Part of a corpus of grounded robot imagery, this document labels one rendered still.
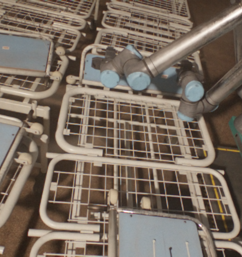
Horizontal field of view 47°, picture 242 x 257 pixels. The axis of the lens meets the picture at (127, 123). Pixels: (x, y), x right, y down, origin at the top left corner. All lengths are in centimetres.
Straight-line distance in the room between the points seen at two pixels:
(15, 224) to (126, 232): 82
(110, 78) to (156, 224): 65
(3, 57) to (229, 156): 158
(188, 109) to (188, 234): 59
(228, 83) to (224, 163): 67
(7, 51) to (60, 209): 105
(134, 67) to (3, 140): 67
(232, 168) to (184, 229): 78
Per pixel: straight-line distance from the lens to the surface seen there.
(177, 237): 121
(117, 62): 128
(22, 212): 181
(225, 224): 164
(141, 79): 116
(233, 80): 139
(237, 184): 185
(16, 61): 191
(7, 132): 139
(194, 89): 138
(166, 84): 187
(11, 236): 175
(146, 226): 118
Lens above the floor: 158
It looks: 42 degrees down
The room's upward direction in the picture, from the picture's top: 16 degrees clockwise
